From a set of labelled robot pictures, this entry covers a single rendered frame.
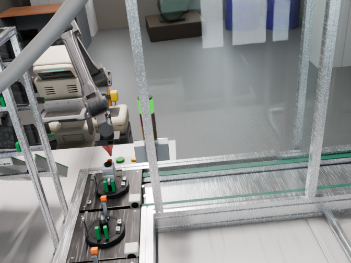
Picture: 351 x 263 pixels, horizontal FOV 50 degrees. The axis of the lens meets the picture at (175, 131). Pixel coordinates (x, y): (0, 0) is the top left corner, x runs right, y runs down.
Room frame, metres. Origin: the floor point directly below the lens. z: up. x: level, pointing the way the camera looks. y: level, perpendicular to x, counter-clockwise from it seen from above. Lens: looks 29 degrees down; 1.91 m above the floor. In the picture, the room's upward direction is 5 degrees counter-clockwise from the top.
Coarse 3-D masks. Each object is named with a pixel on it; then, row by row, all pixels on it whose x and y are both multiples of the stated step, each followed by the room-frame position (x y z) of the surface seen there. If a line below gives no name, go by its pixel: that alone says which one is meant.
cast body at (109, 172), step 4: (104, 164) 1.24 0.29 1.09; (108, 164) 1.23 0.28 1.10; (112, 164) 1.25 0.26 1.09; (104, 168) 1.22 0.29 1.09; (108, 168) 1.22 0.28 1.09; (112, 168) 1.22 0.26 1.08; (104, 172) 1.22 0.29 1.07; (108, 172) 1.22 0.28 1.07; (112, 172) 1.22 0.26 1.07; (104, 176) 1.21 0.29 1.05; (108, 176) 1.21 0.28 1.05; (112, 176) 1.21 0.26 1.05; (104, 180) 1.21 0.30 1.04; (108, 180) 1.20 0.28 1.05; (108, 184) 1.19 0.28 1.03
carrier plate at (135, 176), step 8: (88, 176) 1.34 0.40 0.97; (96, 176) 1.34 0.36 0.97; (128, 176) 1.31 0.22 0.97; (136, 176) 1.31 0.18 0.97; (88, 184) 1.29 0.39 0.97; (136, 184) 1.25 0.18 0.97; (88, 192) 1.23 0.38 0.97; (128, 192) 1.21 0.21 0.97; (136, 192) 1.20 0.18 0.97; (96, 200) 1.17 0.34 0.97; (112, 200) 1.16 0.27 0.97; (120, 200) 1.16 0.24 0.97; (80, 208) 1.13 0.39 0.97; (88, 208) 1.13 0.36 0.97; (96, 208) 1.13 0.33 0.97; (112, 208) 1.12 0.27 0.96; (120, 208) 1.12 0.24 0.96; (128, 208) 1.12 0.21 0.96
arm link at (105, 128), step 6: (102, 96) 1.36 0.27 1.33; (108, 102) 1.36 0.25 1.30; (108, 108) 1.35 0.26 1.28; (90, 114) 1.33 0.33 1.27; (96, 114) 1.33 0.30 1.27; (102, 114) 1.31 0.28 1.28; (102, 120) 1.27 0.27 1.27; (108, 120) 1.30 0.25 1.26; (102, 126) 1.26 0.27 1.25; (108, 126) 1.27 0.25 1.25; (102, 132) 1.26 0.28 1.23; (108, 132) 1.27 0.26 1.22
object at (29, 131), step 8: (0, 128) 1.10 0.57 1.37; (8, 128) 1.09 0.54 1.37; (24, 128) 1.14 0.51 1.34; (32, 128) 1.19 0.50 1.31; (0, 136) 1.08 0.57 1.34; (8, 136) 1.08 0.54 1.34; (16, 136) 1.09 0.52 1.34; (32, 136) 1.17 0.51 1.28; (48, 136) 1.27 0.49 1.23; (0, 144) 1.07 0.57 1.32; (8, 144) 1.07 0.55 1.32; (32, 144) 1.16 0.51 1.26
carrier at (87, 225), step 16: (80, 224) 1.04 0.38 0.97; (96, 224) 1.01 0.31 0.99; (112, 224) 1.01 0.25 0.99; (128, 224) 1.02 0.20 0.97; (80, 240) 0.96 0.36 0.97; (96, 240) 0.94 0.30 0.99; (112, 240) 0.93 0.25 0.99; (128, 240) 0.94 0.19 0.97; (80, 256) 0.89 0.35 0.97; (112, 256) 0.88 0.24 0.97; (128, 256) 0.87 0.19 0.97
